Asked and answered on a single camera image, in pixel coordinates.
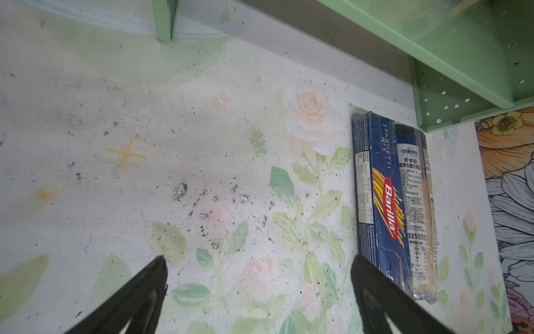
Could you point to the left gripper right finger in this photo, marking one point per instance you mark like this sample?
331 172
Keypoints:
380 300

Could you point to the clear Ankara spaghetti pack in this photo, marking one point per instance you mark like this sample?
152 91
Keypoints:
415 170

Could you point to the blue Barilla spaghetti box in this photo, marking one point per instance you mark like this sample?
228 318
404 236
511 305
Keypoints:
381 219

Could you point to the green wooden two-tier shelf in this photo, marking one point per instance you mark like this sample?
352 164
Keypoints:
465 60

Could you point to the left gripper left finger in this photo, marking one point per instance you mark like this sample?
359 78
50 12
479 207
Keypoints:
135 307

